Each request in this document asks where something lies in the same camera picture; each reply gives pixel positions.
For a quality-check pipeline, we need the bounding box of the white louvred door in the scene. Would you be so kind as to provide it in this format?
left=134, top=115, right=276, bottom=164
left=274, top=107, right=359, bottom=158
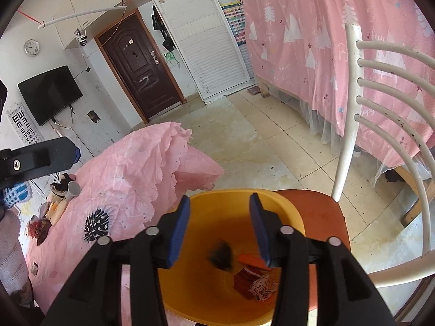
left=148, top=0, right=255, bottom=102

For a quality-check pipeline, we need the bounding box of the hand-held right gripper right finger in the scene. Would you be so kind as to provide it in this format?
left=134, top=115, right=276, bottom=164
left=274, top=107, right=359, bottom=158
left=249, top=193, right=396, bottom=326

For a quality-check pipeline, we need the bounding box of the person's left hand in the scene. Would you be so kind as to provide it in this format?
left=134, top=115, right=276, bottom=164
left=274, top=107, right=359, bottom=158
left=0, top=181, right=32, bottom=208

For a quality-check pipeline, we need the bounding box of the colourful grid wall chart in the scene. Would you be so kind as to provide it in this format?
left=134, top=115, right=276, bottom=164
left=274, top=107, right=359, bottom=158
left=221, top=2, right=247, bottom=45

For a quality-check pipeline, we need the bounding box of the orange plastic basin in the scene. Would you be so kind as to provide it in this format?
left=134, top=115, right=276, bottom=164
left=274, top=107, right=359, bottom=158
left=154, top=188, right=306, bottom=326

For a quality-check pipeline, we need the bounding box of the black television cable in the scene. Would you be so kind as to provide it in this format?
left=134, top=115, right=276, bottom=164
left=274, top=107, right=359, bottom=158
left=51, top=109, right=96, bottom=158

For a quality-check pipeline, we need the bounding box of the white dotted wrapper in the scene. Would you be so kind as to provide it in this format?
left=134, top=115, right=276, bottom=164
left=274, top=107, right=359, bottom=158
left=250, top=275, right=279, bottom=303

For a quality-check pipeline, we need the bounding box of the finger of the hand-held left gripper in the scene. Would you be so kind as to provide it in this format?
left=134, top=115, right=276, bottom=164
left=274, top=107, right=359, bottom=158
left=0, top=137, right=80, bottom=191

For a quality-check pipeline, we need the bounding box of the eye chart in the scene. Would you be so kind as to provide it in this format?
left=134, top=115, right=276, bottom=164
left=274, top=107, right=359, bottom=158
left=6, top=103, right=43, bottom=145

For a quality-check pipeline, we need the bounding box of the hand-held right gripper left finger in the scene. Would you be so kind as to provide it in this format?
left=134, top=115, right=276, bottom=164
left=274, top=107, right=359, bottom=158
left=41, top=195, right=191, bottom=326

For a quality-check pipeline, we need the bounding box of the white cup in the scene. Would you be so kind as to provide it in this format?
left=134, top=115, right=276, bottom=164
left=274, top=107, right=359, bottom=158
left=64, top=181, right=81, bottom=200

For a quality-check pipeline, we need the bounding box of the pink tree print curtain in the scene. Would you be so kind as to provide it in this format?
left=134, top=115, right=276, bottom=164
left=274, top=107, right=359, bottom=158
left=238, top=0, right=435, bottom=191

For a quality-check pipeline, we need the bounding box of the orange wrapper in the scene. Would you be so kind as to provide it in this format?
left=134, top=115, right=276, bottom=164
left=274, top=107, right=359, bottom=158
left=238, top=253, right=271, bottom=270

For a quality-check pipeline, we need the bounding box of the white chair with orange seat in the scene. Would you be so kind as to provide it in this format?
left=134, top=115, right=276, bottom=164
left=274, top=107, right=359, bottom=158
left=272, top=24, right=435, bottom=287

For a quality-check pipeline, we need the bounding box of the black fuzzy lump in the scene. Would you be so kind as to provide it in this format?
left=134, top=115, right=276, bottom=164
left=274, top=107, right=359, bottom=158
left=208, top=239, right=235, bottom=272

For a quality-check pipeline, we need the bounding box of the pink floral quilt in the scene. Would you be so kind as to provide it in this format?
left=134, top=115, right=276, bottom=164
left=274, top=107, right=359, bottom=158
left=25, top=121, right=192, bottom=326

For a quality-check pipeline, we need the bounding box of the brown door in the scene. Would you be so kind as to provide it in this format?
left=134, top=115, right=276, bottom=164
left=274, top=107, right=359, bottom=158
left=94, top=10, right=187, bottom=124

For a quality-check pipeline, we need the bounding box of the white curved rod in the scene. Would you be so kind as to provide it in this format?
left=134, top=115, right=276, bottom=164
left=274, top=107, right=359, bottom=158
left=38, top=5, right=127, bottom=29

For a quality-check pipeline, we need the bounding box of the black wall television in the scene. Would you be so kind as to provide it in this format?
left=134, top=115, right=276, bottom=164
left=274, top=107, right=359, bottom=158
left=18, top=65, right=84, bottom=127

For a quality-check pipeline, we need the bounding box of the person's left forearm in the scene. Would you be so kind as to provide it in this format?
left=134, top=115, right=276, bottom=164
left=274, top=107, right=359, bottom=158
left=0, top=207, right=33, bottom=304

